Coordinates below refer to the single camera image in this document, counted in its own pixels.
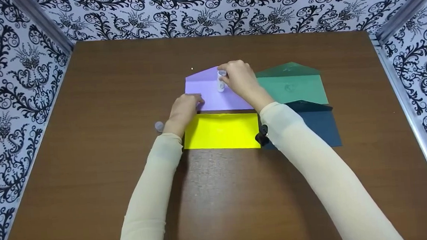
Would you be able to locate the person's left hand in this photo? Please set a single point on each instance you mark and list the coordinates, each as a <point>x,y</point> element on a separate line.
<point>181,112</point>

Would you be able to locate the person's right hand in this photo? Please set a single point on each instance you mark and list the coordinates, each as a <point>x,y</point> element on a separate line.
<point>241,81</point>

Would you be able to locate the person's left fingers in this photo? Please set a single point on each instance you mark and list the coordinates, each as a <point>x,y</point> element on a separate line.
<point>196,100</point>

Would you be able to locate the person's right fingers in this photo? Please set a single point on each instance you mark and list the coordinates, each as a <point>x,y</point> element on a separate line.
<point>228,73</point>

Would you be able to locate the white glue stick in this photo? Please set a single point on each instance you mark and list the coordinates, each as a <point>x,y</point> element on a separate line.
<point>221,82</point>

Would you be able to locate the purple envelope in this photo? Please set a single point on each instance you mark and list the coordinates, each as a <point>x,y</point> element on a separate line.
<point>212,95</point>

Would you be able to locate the person's left forearm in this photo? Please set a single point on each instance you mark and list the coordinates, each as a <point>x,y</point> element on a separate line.
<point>147,200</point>

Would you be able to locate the person's right forearm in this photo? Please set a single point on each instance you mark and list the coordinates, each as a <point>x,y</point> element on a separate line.
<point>326,180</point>

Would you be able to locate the yellow envelope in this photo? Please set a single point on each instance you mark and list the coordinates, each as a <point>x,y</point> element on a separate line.
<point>222,131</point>

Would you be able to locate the translucent glue stick cap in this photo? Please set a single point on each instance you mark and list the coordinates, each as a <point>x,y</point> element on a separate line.
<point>159,126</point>

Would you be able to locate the green envelope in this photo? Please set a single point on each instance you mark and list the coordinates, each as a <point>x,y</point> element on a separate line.
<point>293,86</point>

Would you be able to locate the dark blue envelope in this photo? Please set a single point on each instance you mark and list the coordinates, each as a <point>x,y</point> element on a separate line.
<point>321,125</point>

